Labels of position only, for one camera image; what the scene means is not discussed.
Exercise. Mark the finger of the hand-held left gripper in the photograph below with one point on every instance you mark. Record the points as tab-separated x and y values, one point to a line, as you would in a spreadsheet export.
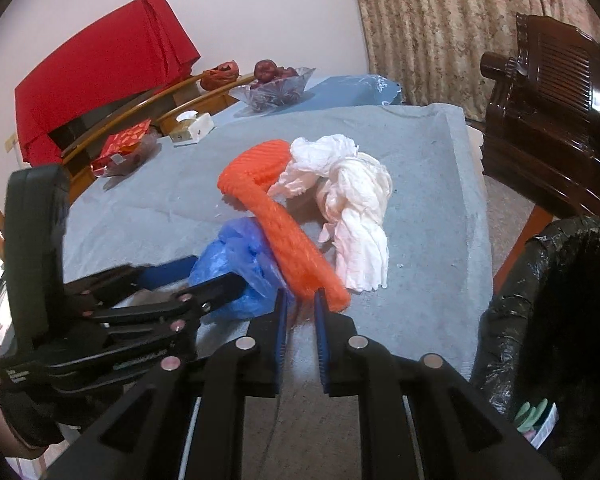
215	292
165	273

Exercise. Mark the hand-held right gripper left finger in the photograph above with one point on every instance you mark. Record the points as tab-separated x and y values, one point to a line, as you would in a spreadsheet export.
280	340

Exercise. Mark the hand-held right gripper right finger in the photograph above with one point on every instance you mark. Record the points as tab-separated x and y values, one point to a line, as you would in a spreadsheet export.
321	340

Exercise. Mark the blue plastic bag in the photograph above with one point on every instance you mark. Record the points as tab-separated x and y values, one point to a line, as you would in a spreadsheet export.
240	255

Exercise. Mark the orange foam net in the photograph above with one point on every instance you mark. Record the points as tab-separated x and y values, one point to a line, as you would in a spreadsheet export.
280	240

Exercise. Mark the black lined trash bin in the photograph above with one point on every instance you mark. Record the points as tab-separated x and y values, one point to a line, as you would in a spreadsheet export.
530	310

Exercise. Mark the pale green plastic strip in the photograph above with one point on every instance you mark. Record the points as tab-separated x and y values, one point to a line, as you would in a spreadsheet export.
530	412

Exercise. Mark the person's left hand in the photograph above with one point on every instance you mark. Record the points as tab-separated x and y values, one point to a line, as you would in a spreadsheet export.
30	420

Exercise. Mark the small glass dish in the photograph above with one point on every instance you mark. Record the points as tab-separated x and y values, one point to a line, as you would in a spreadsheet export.
135	157

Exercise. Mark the black television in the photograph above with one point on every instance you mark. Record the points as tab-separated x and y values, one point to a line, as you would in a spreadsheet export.
75	130

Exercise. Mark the crumpled white tissue paper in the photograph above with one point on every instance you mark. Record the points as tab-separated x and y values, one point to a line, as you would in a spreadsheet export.
355	200

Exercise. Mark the white tissue box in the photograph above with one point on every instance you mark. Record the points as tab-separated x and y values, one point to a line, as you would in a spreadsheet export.
192	129

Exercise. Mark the wooden television cabinet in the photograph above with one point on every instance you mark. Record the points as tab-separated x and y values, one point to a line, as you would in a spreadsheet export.
200	100

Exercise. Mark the glass fruit bowl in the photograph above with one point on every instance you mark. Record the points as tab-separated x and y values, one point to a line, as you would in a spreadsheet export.
275	92

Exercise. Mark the red cloth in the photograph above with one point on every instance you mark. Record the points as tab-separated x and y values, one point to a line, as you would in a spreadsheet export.
105	60

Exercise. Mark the dark red apple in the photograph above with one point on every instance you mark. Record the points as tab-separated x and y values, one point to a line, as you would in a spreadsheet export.
286	73
265	69

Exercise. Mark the dark wooden armchair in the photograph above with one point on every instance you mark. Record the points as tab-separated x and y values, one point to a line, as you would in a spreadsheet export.
545	125

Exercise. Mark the floral beige curtain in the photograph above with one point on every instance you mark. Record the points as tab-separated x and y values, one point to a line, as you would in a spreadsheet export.
455	20

